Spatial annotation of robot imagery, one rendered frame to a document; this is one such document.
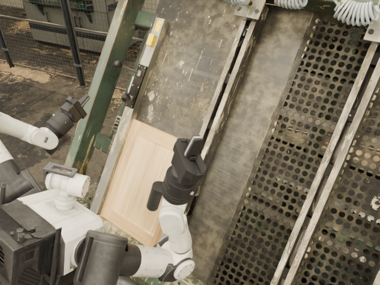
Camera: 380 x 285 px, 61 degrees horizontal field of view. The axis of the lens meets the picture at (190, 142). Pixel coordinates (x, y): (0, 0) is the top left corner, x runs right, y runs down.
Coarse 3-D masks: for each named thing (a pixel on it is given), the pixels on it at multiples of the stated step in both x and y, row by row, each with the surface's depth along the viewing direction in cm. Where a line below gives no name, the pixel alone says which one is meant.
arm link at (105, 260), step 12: (96, 252) 84; (108, 252) 84; (120, 252) 86; (132, 252) 90; (96, 264) 83; (108, 264) 83; (120, 264) 86; (132, 264) 89; (84, 276) 83; (96, 276) 82; (108, 276) 83
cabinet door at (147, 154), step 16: (144, 128) 145; (128, 144) 149; (144, 144) 145; (160, 144) 140; (128, 160) 148; (144, 160) 144; (160, 160) 140; (128, 176) 148; (144, 176) 143; (160, 176) 139; (112, 192) 151; (128, 192) 147; (144, 192) 143; (112, 208) 150; (128, 208) 146; (144, 208) 142; (128, 224) 145; (144, 224) 141; (160, 224) 137; (144, 240) 140
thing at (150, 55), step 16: (160, 32) 143; (160, 48) 147; (144, 64) 146; (144, 80) 146; (128, 112) 148; (128, 128) 149; (112, 160) 150; (112, 176) 151; (96, 192) 153; (96, 208) 152
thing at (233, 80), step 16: (256, 0) 115; (256, 16) 114; (240, 32) 121; (256, 32) 122; (240, 48) 124; (240, 64) 120; (224, 80) 123; (240, 80) 125; (224, 96) 122; (208, 112) 124; (224, 112) 124; (208, 128) 125; (208, 144) 123; (208, 160) 127; (192, 208) 131
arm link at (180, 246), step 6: (186, 234) 99; (162, 240) 108; (168, 240) 108; (174, 240) 99; (180, 240) 99; (186, 240) 100; (162, 246) 107; (168, 246) 106; (174, 246) 101; (180, 246) 100; (186, 246) 101; (174, 252) 104; (180, 252) 102; (186, 252) 104; (192, 252) 108; (174, 258) 103; (180, 258) 103; (174, 264) 102
